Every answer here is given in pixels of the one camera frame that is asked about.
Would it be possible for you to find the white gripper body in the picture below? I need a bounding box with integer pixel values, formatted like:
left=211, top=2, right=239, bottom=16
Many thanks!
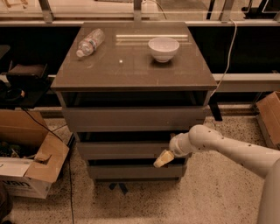
left=169, top=133, right=195, bottom=158

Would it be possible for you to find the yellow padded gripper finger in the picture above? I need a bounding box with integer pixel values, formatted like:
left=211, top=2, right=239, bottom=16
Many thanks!
left=153, top=150, right=174, bottom=168

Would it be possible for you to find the grey drawer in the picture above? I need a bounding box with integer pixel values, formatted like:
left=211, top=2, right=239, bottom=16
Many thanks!
left=62, top=107, right=206, bottom=132
left=87, top=164, right=186, bottom=179
left=77, top=142, right=169, bottom=160

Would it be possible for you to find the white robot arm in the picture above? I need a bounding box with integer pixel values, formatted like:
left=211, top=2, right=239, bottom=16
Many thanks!
left=153, top=125, right=280, bottom=224

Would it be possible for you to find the grey bottom drawer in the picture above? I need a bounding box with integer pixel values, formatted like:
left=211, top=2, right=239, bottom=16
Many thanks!
left=87, top=164, right=186, bottom=179

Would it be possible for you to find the grey top drawer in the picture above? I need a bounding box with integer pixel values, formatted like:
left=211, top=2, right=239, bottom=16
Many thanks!
left=62, top=107, right=206, bottom=132

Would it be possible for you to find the grey three-drawer cabinet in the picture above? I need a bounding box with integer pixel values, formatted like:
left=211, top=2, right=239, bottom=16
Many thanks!
left=52, top=22, right=216, bottom=182

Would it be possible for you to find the open cardboard box left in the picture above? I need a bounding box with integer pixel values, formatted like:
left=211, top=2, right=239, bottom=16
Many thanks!
left=0, top=109, right=69, bottom=199

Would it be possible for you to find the cardboard box right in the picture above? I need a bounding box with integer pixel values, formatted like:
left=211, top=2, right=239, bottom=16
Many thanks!
left=256, top=91, right=280, bottom=150

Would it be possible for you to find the white ceramic bowl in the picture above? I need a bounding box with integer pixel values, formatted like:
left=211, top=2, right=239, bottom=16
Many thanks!
left=148, top=37, right=179, bottom=63

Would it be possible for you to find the clear plastic water bottle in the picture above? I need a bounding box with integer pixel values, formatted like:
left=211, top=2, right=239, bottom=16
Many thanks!
left=76, top=29, right=105, bottom=58

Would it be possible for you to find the black tray stand left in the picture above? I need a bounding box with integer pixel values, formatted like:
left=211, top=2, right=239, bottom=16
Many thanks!
left=0, top=60, right=51, bottom=109

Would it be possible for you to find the black cable on floor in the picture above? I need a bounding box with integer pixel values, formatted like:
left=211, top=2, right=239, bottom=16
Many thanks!
left=20, top=108, right=75, bottom=224

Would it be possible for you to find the white hanging cable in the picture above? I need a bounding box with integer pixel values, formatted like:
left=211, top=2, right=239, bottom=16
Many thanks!
left=209, top=18, right=238, bottom=99

